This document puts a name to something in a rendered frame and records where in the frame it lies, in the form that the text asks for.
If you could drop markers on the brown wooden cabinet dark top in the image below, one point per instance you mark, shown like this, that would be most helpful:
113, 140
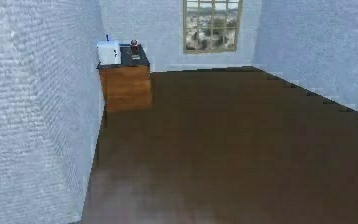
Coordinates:
125, 86

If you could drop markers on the white box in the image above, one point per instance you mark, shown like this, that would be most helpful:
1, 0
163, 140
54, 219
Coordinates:
108, 52

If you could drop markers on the small blue object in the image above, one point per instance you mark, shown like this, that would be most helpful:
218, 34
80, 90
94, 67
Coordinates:
107, 37

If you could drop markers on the window with tan frame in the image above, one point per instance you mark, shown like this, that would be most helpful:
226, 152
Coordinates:
212, 25

